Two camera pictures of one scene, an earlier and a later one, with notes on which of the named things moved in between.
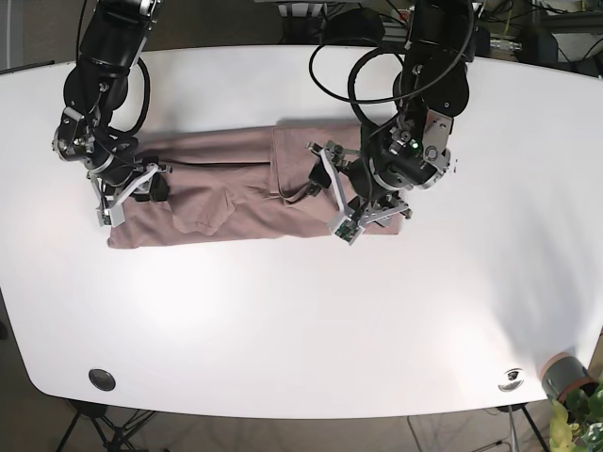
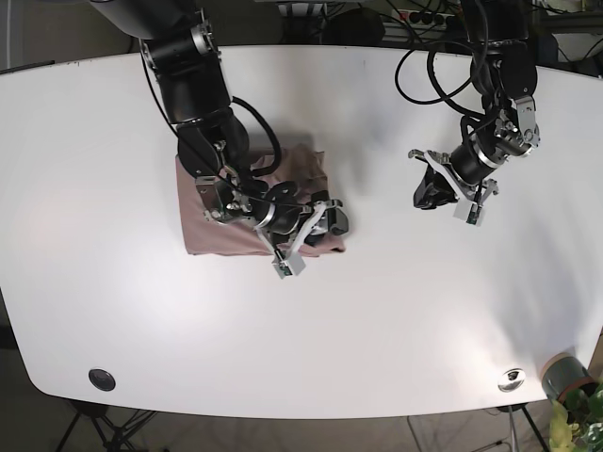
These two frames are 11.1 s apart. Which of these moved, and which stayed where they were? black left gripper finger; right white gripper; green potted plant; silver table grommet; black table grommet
Moved: black left gripper finger; right white gripper
Stayed: silver table grommet; black table grommet; green potted plant
